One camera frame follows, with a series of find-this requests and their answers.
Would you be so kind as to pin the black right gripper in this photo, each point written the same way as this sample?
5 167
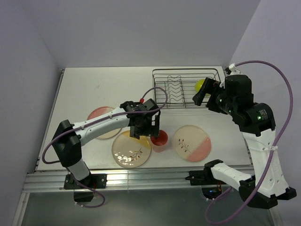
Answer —
211 86

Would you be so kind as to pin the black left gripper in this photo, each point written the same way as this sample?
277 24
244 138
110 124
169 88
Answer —
136 133

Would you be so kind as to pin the green ceramic bowl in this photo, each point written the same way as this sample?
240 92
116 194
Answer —
199 85

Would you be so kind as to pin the pink cup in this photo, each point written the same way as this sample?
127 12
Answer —
159 143

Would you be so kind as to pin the pink cream plate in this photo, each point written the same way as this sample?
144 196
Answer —
191 143
98 112

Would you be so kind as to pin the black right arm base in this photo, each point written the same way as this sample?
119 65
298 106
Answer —
197 177

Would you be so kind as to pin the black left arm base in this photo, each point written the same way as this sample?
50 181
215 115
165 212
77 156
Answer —
95 181

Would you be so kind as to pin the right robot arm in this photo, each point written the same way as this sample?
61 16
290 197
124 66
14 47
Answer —
257 124

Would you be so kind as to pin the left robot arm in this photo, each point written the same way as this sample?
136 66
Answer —
69 138

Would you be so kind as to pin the yellow cream plate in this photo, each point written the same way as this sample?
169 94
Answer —
129 152

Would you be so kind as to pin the wire dish rack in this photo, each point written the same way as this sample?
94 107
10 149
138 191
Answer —
179 85

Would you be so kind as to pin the aluminium table rail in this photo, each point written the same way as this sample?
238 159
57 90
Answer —
51 181

